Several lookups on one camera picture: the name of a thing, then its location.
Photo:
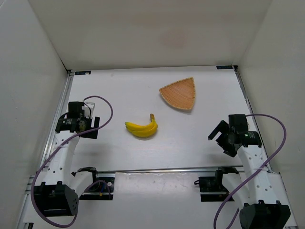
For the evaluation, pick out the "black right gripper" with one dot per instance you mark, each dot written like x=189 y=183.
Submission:
x=224 y=140

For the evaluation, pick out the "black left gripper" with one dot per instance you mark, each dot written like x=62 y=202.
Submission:
x=93 y=127

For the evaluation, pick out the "yellow fake banana bunch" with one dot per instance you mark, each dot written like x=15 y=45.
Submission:
x=143 y=131

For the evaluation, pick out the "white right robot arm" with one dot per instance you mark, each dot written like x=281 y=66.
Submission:
x=258 y=205

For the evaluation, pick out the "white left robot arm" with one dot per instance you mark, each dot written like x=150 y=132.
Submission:
x=60 y=189

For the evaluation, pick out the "blue left corner label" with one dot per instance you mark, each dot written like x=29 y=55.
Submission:
x=82 y=73

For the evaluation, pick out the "blue corner label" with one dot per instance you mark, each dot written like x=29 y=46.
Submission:
x=82 y=73
x=224 y=67

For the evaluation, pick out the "triangular woven wicker basket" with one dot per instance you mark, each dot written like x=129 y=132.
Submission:
x=180 y=94

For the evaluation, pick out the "blue right corner label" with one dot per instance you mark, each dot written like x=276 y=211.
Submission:
x=224 y=67

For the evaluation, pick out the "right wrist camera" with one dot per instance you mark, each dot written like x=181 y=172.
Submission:
x=238 y=123

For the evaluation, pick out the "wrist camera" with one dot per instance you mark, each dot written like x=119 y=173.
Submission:
x=238 y=123
x=80 y=110

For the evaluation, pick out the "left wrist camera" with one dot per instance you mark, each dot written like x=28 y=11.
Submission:
x=80 y=110

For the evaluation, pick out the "aluminium front rail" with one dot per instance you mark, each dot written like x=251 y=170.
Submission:
x=164 y=170

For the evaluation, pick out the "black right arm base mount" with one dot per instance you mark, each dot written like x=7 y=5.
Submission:
x=211 y=188

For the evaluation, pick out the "aluminium left side rail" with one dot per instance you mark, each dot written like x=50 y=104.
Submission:
x=61 y=108

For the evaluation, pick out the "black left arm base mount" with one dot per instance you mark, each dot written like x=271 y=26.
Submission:
x=102 y=190

